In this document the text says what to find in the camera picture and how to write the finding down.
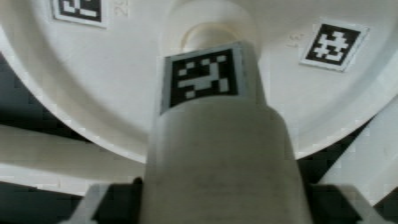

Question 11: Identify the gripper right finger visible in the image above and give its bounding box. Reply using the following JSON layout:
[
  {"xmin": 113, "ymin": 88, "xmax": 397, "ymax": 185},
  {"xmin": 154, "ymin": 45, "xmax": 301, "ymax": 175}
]
[{"xmin": 305, "ymin": 183, "xmax": 395, "ymax": 224}]

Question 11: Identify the white cylindrical table leg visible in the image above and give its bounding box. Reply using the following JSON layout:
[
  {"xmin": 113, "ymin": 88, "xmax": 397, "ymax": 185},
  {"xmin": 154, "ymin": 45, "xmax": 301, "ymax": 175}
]
[{"xmin": 141, "ymin": 42, "xmax": 313, "ymax": 224}]

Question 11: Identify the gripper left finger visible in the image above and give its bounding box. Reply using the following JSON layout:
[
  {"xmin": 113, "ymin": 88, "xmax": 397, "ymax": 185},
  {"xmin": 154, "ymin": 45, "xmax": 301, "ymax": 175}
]
[{"xmin": 59, "ymin": 176, "xmax": 146, "ymax": 224}]

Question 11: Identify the white right barrier block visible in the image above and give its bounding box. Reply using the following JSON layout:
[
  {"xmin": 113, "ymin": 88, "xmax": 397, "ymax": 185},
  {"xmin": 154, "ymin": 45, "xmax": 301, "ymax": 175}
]
[{"xmin": 321, "ymin": 97, "xmax": 398, "ymax": 205}]

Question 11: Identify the white round table top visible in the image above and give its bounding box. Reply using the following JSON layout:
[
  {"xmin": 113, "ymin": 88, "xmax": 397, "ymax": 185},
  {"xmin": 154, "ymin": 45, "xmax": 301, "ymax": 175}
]
[{"xmin": 0, "ymin": 0, "xmax": 398, "ymax": 161}]

